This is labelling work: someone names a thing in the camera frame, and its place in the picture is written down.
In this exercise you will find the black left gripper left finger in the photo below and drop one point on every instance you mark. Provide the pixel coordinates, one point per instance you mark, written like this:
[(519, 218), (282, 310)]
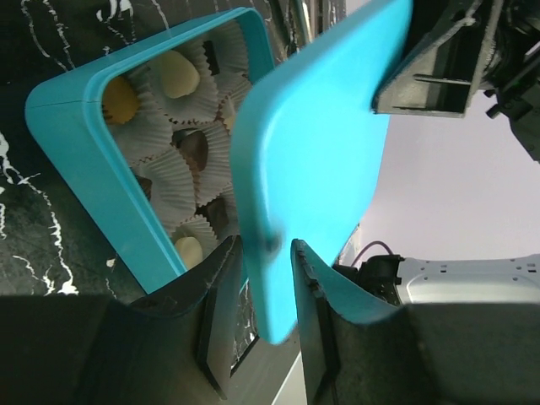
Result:
[(173, 346)]

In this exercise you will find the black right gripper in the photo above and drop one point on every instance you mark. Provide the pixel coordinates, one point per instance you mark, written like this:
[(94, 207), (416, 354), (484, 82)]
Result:
[(456, 48)]

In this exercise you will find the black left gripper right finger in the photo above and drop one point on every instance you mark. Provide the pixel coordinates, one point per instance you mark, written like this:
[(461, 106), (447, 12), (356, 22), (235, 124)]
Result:
[(399, 330)]

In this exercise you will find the teal tin lid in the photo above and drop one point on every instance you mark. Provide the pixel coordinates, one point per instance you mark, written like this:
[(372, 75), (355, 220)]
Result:
[(306, 152)]

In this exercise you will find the white oval chocolate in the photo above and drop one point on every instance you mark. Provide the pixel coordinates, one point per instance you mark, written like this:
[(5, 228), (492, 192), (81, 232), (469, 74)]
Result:
[(190, 251)]

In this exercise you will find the dark square chocolate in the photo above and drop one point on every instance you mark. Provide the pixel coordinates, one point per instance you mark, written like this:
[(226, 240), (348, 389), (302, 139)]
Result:
[(216, 214)]

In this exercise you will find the round brown chocolate piece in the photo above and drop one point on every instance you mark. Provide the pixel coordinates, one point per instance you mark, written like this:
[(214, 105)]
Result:
[(119, 101)]

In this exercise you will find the cream heart chocolate piece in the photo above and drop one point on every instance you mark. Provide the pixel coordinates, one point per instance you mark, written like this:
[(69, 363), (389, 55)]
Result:
[(178, 75)]

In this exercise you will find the white square chocolate piece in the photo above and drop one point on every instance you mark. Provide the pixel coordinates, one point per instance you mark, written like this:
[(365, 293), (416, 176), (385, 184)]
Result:
[(228, 115)]

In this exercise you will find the dark triangular chocolate piece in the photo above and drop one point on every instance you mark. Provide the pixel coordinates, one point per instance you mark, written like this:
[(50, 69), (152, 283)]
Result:
[(193, 144)]

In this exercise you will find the white paper cup liner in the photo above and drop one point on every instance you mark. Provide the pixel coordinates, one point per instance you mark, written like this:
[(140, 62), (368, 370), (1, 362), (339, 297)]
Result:
[(198, 227), (197, 108), (187, 167)]

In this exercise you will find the teal tin box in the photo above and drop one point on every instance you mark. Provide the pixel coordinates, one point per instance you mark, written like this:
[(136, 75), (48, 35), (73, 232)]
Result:
[(64, 118)]

